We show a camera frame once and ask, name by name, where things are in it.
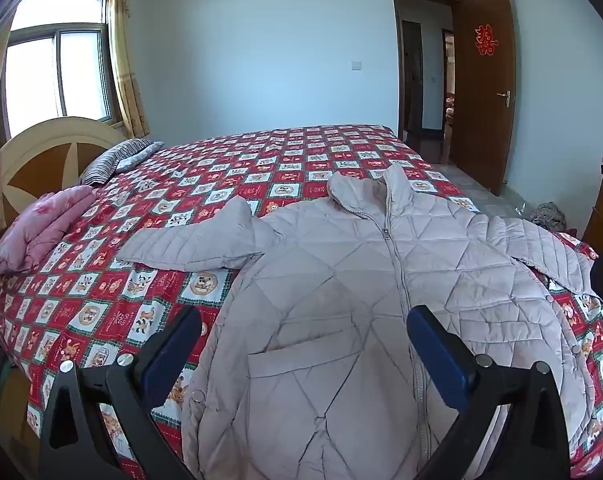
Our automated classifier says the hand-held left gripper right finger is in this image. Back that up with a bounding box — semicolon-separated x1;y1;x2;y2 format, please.
406;304;572;480

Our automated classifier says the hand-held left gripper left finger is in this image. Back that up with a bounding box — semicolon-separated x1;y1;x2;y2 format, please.
38;304;203;480

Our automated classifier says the beige quilted jacket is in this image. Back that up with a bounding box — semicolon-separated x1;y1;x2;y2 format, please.
116;162;602;480

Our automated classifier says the red checkered printed bedspread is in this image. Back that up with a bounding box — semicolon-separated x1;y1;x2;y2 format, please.
0;122;603;471

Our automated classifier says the grey cloth bundle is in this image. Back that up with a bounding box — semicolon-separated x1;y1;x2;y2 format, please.
530;201;567;233

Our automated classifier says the pink folded blanket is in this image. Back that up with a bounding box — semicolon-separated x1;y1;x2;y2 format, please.
0;185;96;275

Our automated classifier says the striped pillow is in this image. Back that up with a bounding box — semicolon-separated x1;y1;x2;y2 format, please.
79;137;166;187

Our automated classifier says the cream wooden headboard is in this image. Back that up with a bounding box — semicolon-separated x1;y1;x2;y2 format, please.
0;116;130;251

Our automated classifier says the brown wooden door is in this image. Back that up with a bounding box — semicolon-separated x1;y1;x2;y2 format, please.
451;0;517;196

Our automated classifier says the yellow floral curtain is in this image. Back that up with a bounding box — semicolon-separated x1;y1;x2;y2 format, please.
106;0;151;140

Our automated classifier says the window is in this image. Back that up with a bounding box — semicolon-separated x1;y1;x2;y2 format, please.
0;0;120;143

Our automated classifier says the red paper door decoration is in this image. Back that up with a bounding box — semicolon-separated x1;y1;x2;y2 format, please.
474;22;499;58

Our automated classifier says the brown door frame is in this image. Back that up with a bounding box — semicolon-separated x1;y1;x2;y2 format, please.
390;0;463;142

